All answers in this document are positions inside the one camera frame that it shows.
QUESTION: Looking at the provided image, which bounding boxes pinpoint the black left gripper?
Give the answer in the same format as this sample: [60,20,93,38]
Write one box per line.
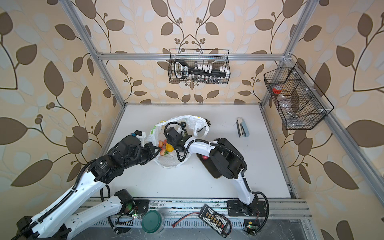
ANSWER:
[122,141,163,171]

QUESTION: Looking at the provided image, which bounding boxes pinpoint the red yellow fake peach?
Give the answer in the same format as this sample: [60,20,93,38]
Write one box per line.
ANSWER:
[160,148,168,156]

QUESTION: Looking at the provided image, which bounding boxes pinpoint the yellow fake lemon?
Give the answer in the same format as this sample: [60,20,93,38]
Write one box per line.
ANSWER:
[166,144,174,153]

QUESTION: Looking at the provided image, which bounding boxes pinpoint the translucent white plastic bag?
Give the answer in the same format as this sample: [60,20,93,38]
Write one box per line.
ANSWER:
[145,115,211,169]

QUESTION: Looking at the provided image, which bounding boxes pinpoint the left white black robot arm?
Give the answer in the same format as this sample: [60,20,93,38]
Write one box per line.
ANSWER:
[14,134,162,240]

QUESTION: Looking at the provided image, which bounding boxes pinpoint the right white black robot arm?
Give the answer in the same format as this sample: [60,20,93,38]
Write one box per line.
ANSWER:
[164,122,270,218]

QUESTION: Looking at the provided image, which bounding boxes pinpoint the black square tray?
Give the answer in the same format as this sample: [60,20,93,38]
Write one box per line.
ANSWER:
[197,154,223,179]

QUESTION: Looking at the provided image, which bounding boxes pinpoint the grey blue stapler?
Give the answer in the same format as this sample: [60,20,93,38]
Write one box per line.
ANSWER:
[236,118,250,138]

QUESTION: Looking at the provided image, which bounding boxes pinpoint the green round lid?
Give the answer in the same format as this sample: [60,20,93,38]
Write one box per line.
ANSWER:
[141,210,164,234]

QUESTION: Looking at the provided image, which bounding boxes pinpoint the black socket set holder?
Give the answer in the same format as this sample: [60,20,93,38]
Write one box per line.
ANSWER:
[173,60,231,81]

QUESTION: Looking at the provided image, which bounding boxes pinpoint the black charger board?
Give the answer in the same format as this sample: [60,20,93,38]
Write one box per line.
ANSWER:
[199,204,232,238]

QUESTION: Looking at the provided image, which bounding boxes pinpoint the clear bottle red cap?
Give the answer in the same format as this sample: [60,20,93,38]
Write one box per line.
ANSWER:
[272,85,297,119]

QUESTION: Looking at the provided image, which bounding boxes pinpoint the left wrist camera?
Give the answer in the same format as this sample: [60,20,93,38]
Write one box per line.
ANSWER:
[131,130,146,142]

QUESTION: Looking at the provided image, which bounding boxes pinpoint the red black cable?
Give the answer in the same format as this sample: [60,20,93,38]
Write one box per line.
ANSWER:
[171,211,201,228]

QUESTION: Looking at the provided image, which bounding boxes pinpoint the black wire basket back wall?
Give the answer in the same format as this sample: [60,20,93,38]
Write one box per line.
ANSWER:
[168,48,231,85]

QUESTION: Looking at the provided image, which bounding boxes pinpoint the black wire basket wall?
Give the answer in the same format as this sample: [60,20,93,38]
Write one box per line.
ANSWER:
[168,48,231,85]
[264,62,334,130]

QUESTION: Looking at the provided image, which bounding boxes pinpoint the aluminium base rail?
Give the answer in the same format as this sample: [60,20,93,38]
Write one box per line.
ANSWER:
[111,198,313,229]

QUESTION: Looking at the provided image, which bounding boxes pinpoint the black wire basket right wall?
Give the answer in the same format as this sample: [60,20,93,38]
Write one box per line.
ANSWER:
[264,62,334,130]

